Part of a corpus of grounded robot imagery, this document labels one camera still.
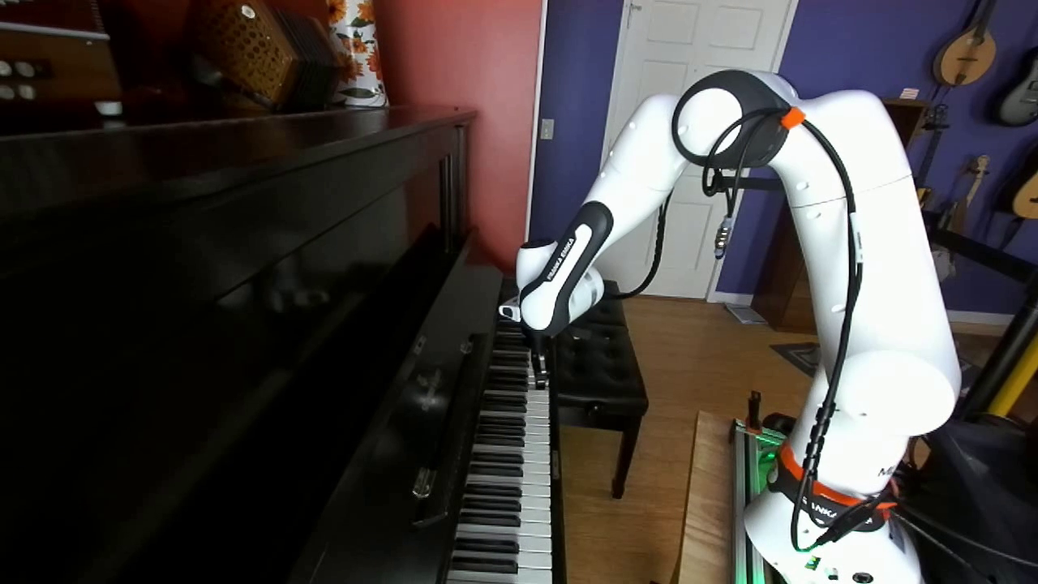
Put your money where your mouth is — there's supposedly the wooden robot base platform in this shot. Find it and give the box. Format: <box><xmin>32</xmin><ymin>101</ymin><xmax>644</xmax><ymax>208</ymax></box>
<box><xmin>674</xmin><ymin>413</ymin><xmax>753</xmax><ymax>584</ymax></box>

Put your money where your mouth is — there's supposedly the white door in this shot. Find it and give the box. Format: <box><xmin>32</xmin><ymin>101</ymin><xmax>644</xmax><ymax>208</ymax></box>
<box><xmin>602</xmin><ymin>0</ymin><xmax>802</xmax><ymax>306</ymax></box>

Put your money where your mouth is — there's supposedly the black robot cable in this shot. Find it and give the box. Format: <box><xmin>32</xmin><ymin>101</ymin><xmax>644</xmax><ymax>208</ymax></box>
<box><xmin>625</xmin><ymin>68</ymin><xmax>904</xmax><ymax>554</ymax></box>

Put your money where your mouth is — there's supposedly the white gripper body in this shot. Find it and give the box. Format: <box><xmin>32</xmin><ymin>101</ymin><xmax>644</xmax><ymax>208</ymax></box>
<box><xmin>496</xmin><ymin>270</ymin><xmax>606</xmax><ymax>334</ymax></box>

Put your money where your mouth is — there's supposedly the yellow black stand pole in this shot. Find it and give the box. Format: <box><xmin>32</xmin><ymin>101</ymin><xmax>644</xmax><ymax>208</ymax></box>
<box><xmin>963</xmin><ymin>287</ymin><xmax>1038</xmax><ymax>420</ymax></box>

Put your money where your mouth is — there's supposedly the floral vase on piano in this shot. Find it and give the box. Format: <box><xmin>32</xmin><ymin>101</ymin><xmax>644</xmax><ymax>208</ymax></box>
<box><xmin>326</xmin><ymin>0</ymin><xmax>390</xmax><ymax>107</ymax></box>

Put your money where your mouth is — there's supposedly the black upright piano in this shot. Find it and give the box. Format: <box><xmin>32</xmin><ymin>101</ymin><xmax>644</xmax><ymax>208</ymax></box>
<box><xmin>0</xmin><ymin>110</ymin><xmax>565</xmax><ymax>584</ymax></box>

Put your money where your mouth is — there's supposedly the grey instrument on wall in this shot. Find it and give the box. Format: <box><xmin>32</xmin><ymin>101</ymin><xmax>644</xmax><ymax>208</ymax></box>
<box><xmin>995</xmin><ymin>49</ymin><xmax>1038</xmax><ymax>126</ymax></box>

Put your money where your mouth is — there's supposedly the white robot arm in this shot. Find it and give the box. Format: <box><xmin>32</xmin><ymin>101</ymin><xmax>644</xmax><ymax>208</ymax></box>
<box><xmin>502</xmin><ymin>68</ymin><xmax>962</xmax><ymax>584</ymax></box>

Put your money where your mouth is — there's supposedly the wooden accordion on piano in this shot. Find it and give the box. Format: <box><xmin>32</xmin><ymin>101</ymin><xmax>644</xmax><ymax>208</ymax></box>
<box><xmin>189</xmin><ymin>0</ymin><xmax>297</xmax><ymax>110</ymax></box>

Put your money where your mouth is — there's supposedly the black piano bench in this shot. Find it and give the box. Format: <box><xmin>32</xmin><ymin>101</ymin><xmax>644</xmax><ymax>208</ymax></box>
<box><xmin>552</xmin><ymin>287</ymin><xmax>648</xmax><ymax>497</ymax></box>

